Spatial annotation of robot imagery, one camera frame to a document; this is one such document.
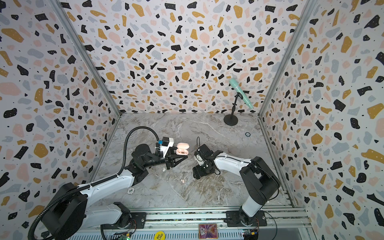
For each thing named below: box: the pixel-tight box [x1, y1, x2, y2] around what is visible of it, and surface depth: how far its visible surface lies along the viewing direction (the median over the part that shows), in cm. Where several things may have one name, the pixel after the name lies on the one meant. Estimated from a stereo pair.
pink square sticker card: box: [198, 223, 218, 240], surface depth 71 cm
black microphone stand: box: [223, 92, 243, 126], surface depth 119 cm
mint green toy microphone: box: [229, 78, 254, 109], surface depth 99 cm
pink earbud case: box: [175, 142, 190, 155], surface depth 71 cm
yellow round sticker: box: [154, 231, 166, 240], surface depth 71 cm
